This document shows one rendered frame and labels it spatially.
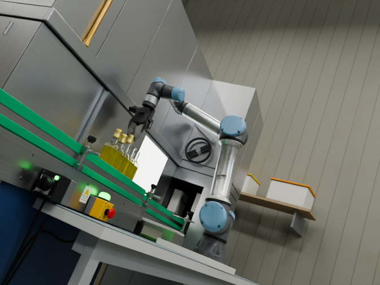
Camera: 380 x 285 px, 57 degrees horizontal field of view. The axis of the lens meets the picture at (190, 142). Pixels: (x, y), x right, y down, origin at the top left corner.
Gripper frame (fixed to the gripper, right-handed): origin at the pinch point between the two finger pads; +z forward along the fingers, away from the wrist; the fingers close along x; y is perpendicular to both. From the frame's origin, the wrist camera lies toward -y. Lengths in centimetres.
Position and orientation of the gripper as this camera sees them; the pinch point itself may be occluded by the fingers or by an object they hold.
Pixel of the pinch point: (131, 137)
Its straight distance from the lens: 178.3
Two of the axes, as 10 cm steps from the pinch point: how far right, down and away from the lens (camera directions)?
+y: 2.9, 3.9, 8.7
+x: -8.9, -2.4, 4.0
